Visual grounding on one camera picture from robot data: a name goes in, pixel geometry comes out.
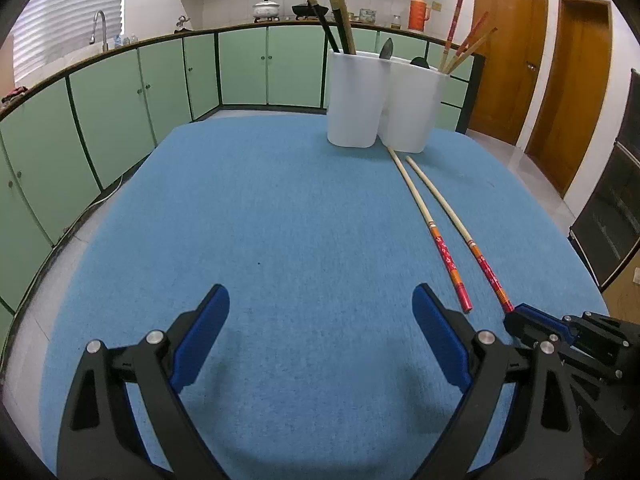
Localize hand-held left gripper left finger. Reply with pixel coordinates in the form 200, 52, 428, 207
56, 283, 231, 480

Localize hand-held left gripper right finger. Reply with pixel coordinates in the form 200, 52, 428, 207
411, 282, 586, 480

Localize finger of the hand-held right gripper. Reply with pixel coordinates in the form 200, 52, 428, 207
517, 303, 640, 379
502, 310, 571, 356

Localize white plastic utensil holder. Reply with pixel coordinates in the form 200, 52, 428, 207
378, 57, 451, 154
326, 50, 393, 148

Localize plain bamboo chopstick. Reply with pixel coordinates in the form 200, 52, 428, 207
332, 0, 357, 56
450, 27, 499, 75

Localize dark red-handled bamboo chopstick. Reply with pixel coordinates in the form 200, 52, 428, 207
440, 0, 466, 73

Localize black chopstick with metal band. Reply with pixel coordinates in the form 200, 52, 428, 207
298, 0, 341, 54
323, 0, 351, 54

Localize cardboard box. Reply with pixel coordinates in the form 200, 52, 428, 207
600, 260, 640, 321

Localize dark glass-front cabinet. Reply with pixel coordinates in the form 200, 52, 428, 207
570, 67, 640, 291

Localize blue tablecloth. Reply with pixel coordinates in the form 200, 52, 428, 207
37, 112, 611, 480

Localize wooden door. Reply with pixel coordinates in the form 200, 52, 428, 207
465, 0, 549, 147
525, 0, 613, 198

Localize green kitchen base cabinets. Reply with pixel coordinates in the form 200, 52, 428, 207
0, 22, 486, 331

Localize chrome kitchen faucet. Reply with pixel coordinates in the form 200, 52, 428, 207
89, 9, 110, 52

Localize orange jug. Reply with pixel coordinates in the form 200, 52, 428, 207
407, 0, 432, 31

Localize white lidded pot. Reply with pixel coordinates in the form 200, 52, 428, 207
251, 0, 282, 22

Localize black wok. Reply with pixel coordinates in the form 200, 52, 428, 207
291, 2, 331, 21

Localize window blinds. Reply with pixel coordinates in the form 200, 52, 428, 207
12, 0, 126, 91

